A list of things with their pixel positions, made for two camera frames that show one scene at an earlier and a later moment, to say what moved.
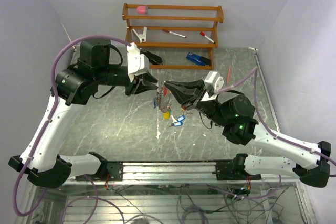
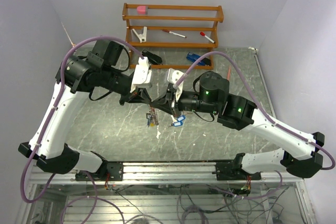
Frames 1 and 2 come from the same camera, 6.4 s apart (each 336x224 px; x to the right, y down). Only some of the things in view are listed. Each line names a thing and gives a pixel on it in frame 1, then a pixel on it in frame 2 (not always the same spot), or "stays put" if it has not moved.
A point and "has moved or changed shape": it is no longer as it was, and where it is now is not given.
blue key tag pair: [179, 121] stays put
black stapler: [154, 58] stays put
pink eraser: [142, 10] stays put
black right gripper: [188, 93] → [167, 104]
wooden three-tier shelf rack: [174, 37] stays put
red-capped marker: [167, 31] stays put
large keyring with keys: [161, 100] has moved or changed shape
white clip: [142, 38] stays put
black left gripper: [131, 88] → [143, 96]
